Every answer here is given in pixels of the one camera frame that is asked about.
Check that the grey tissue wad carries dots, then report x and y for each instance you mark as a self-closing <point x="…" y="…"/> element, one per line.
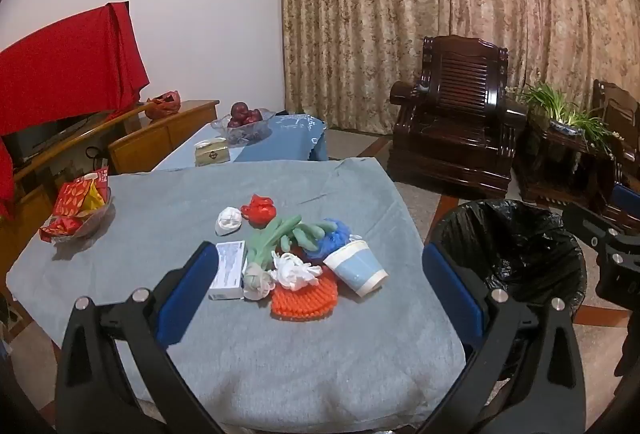
<point x="257" y="281"/>

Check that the dark red apple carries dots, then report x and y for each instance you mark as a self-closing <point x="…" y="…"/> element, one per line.
<point x="254" y="115"/>
<point x="235" y="122"/>
<point x="239" y="109"/>

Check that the green rubber glove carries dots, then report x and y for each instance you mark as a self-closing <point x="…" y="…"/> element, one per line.
<point x="272" y="236"/>

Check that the white crumpled tissue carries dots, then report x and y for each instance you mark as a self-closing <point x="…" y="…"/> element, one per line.
<point x="229" y="220"/>

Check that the blue tablecloth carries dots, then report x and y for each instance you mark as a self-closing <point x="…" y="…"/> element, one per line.
<point x="290" y="138"/>

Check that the black-lined trash bin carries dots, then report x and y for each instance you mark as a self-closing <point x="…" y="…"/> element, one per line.
<point x="525" y="254"/>

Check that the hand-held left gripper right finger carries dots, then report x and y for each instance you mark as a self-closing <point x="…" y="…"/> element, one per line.
<point x="452" y="294"/>

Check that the black television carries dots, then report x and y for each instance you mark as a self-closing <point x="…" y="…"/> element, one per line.
<point x="30" y="143"/>

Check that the blue plastic bag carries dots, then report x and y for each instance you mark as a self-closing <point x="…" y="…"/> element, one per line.
<point x="327" y="241"/>

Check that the white cardboard box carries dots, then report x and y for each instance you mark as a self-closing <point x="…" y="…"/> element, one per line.
<point x="229" y="271"/>

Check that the orange foam fruit net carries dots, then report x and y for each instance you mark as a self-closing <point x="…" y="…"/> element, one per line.
<point x="304" y="303"/>

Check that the dark wooden slatted armchair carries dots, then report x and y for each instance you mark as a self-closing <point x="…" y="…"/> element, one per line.
<point x="450" y="128"/>

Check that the glass snack dish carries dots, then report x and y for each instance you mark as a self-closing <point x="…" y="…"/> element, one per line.
<point x="92" y="224"/>

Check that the red bag with pattern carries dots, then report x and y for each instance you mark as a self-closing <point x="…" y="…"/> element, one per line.
<point x="162" y="105"/>

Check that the blue and white plant pot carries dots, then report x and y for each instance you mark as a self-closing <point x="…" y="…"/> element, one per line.
<point x="567" y="128"/>

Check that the wooden TV cabinet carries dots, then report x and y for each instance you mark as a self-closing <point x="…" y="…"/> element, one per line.
<point x="150" y="143"/>

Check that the beige tissue box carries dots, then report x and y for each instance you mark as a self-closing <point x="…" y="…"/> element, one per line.
<point x="212" y="154"/>

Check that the small red snack packet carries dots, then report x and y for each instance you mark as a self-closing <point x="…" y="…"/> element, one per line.
<point x="60" y="228"/>

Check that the red plastic bag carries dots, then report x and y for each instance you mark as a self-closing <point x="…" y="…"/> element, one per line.
<point x="259" y="210"/>

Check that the patterned beige curtain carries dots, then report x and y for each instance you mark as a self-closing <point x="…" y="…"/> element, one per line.
<point x="375" y="13"/>

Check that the grey tablecloth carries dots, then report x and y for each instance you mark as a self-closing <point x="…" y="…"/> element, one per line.
<point x="300" y="374"/>

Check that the dark wooden side table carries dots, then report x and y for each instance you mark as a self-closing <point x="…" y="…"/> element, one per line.
<point x="555" y="168"/>

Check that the blue and white paper cup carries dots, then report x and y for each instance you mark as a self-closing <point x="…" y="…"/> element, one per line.
<point x="357" y="266"/>

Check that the yellow snack packet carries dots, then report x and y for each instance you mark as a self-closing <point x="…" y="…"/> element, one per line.
<point x="98" y="200"/>

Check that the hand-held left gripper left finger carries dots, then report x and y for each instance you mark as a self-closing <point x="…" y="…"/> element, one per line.
<point x="187" y="294"/>

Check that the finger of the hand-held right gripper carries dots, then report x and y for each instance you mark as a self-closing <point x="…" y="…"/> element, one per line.
<point x="626" y="201"/>
<point x="600" y="234"/>

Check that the glass fruit bowl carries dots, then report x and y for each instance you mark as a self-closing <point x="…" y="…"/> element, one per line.
<point x="250" y="133"/>

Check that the red cloth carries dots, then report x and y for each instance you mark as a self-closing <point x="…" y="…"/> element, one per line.
<point x="65" y="73"/>

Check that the green potted plant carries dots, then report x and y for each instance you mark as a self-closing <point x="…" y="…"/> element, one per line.
<point x="550" y="98"/>

